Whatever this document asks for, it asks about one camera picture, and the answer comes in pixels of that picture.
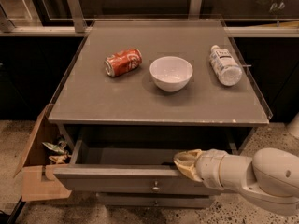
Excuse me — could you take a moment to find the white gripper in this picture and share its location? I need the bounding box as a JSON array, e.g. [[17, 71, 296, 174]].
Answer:
[[174, 149, 230, 190]]

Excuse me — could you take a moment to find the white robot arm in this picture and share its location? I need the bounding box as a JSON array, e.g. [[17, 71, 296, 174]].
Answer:
[[174, 148, 299, 216]]

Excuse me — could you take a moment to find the grey bottom drawer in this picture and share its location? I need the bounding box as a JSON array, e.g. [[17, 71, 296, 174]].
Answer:
[[96, 193, 214, 208]]

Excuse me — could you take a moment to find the grey drawer cabinet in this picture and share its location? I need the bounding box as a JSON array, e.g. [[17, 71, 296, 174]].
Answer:
[[47, 19, 271, 209]]

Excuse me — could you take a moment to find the white bowl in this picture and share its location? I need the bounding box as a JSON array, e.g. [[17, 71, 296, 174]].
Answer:
[[149, 56, 193, 92]]

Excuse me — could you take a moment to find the clear plastic water bottle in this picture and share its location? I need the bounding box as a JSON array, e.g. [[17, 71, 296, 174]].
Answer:
[[209, 45, 242, 87]]

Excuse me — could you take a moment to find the clear acrylic guard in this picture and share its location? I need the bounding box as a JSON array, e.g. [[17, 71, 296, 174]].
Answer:
[[46, 13, 274, 120]]

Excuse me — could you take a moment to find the red soda can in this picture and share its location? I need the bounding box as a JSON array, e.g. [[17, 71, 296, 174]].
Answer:
[[104, 49, 142, 77]]

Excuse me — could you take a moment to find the crumpled green wrapper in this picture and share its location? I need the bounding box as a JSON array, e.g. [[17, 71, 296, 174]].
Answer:
[[42, 139, 68, 155]]

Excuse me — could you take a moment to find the cardboard box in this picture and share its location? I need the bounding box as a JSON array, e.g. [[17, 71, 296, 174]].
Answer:
[[14, 107, 71, 202]]

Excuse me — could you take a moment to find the right metal bracket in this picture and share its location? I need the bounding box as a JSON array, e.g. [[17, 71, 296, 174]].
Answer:
[[188, 0, 203, 19]]

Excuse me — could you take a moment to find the metal bracket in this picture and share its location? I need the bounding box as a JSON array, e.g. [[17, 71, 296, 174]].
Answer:
[[188, 0, 203, 19], [67, 0, 87, 33]]

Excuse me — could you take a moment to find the left metal bracket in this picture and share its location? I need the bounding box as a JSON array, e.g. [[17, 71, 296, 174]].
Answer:
[[67, 0, 87, 33]]

